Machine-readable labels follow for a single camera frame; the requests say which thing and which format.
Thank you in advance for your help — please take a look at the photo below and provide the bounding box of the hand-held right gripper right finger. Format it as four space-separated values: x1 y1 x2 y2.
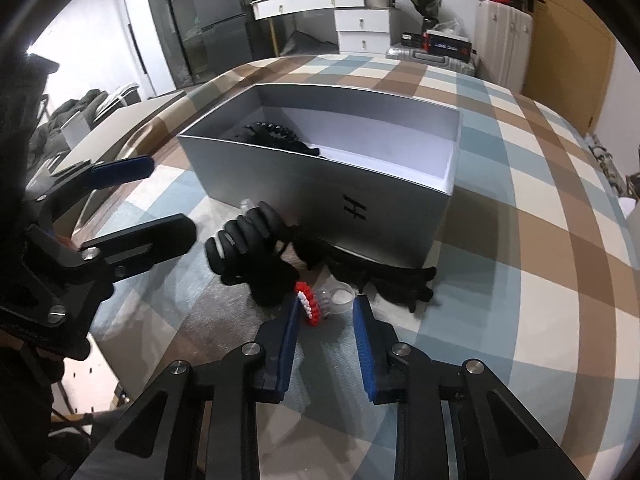
352 295 586 480

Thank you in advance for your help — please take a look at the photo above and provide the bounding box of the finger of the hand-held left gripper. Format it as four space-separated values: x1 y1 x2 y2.
79 213 197 281
30 156 155 206

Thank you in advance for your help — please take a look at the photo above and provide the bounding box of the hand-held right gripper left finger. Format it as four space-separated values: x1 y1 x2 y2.
70 295 302 480

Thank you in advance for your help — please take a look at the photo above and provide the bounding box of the red white bead bracelet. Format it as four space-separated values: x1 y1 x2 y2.
294 281 323 328

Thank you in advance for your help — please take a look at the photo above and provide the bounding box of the black claw hair clip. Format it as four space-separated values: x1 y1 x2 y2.
204 201 302 307

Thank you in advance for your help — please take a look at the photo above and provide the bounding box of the black spiral hair tie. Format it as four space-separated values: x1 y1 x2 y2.
245 121 301 147

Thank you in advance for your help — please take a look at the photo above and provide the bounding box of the grey cardboard box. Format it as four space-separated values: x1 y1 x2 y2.
177 82 462 268

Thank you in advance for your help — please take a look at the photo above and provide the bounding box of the dark jacket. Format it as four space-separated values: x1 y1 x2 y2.
29 87 112 161

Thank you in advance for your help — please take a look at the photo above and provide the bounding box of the white perforated panel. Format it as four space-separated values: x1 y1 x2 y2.
60 345 132 413

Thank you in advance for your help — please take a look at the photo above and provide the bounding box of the glass door cabinet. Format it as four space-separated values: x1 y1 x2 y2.
140 0 206 88

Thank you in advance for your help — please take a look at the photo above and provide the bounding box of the plaid tablecloth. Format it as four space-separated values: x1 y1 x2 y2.
55 52 636 480

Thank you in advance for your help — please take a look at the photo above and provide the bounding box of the dark grey fridge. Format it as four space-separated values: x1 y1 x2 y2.
185 0 253 78

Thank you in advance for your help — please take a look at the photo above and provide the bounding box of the white vanity desk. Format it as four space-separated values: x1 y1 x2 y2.
250 0 369 58

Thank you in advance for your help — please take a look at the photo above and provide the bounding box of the white drawer cabinet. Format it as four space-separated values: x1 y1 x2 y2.
334 7 393 54

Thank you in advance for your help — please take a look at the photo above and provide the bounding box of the silver suitcase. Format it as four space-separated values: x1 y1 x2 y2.
387 42 476 77

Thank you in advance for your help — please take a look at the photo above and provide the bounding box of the red and black box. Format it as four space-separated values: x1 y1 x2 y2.
422 30 474 59

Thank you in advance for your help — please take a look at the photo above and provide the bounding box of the white suitcase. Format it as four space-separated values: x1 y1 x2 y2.
475 0 533 93

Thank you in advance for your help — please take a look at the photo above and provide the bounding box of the dark wrapped bouquet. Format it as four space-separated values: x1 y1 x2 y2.
399 0 444 36

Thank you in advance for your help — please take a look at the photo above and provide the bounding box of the wooden door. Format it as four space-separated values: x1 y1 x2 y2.
522 0 617 133

